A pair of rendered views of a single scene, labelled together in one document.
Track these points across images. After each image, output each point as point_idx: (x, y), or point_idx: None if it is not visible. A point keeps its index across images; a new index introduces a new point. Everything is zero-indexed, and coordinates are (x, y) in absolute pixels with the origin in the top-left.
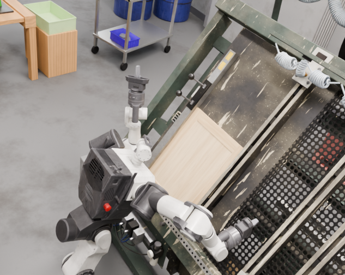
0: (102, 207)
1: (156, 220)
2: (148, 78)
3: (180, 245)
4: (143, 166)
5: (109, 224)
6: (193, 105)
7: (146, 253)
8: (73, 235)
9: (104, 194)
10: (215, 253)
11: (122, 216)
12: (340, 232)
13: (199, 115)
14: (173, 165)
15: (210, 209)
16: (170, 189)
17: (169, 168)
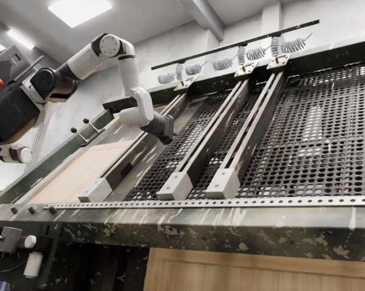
0: None
1: (41, 216)
2: None
3: (82, 211)
4: None
5: None
6: (88, 141)
7: (20, 264)
8: None
9: None
10: (140, 92)
11: (8, 127)
12: (256, 108)
13: (94, 147)
14: (66, 181)
15: (118, 176)
16: (63, 194)
17: (60, 185)
